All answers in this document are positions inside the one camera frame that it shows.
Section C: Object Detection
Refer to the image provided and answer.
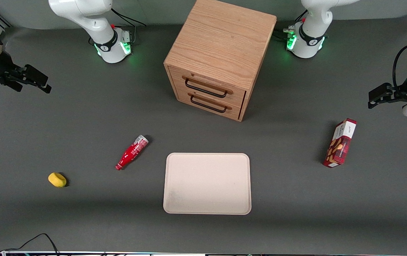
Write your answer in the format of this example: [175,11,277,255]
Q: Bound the black arm base cables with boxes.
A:
[274,10,309,40]
[110,8,147,45]

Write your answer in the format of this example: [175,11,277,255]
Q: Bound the yellow sponge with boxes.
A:
[48,172,68,188]

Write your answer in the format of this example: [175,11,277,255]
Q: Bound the red cookie box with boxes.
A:
[322,118,358,169]

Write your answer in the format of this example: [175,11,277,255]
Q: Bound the black left arm base cables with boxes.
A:
[274,10,309,40]

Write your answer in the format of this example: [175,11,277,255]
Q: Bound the black cable on table edge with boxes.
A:
[0,233,60,256]

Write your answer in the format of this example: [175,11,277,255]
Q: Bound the wooden drawer with handle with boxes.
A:
[170,67,247,108]
[176,88,243,120]

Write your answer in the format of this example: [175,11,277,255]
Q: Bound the black metal drawer handle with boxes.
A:
[184,79,228,98]
[190,95,227,114]

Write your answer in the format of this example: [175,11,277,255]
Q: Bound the beige rectangular tray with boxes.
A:
[163,153,252,215]

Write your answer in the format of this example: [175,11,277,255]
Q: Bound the black right arm base cables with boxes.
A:
[110,8,147,45]

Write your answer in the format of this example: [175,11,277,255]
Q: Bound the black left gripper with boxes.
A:
[368,82,407,109]

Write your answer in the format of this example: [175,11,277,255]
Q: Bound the wooden drawer cabinet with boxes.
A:
[164,0,277,122]

